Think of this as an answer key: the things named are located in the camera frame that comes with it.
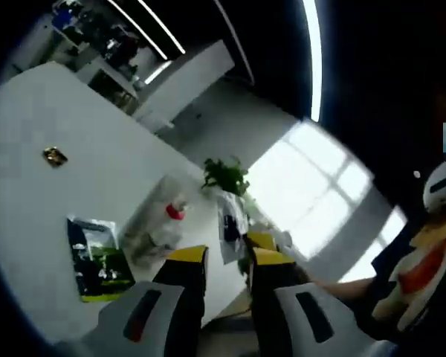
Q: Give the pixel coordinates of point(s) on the large white red-collar skincare bottle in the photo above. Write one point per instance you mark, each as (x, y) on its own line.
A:
(175, 212)

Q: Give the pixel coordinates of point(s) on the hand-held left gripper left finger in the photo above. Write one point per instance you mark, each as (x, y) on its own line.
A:
(178, 297)

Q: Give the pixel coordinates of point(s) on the wide ceiling light strip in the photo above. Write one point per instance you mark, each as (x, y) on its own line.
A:
(314, 56)

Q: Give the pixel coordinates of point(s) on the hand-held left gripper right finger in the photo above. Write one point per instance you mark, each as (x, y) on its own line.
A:
(275, 297)

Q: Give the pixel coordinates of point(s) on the gold skincare sachet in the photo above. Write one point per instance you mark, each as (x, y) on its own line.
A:
(55, 157)

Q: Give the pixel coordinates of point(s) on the large window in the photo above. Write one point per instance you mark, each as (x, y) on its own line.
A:
(312, 178)

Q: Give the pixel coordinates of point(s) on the black green skincare sachet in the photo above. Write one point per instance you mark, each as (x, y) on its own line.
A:
(96, 260)

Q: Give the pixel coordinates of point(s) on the potted green plant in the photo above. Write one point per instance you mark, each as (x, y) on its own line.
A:
(226, 176)

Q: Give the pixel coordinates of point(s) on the thin ceiling light strip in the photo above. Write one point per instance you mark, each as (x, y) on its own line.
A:
(141, 32)
(163, 28)

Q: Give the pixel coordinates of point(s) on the white chest device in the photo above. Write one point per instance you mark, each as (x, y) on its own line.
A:
(442, 197)

